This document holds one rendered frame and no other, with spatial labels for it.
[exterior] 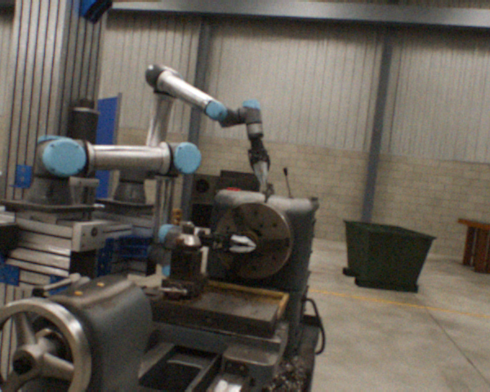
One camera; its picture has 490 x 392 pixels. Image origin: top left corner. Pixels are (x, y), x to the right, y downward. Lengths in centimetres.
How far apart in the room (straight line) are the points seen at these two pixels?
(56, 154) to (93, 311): 91
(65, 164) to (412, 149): 1094
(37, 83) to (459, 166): 1109
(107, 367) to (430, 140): 1168
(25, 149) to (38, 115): 15
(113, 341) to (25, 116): 143
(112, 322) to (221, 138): 1151
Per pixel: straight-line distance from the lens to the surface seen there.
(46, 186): 160
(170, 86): 196
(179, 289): 122
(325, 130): 1179
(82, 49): 197
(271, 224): 174
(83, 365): 56
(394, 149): 1191
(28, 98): 194
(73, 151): 146
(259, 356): 111
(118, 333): 63
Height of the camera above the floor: 132
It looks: 3 degrees down
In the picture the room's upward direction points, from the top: 7 degrees clockwise
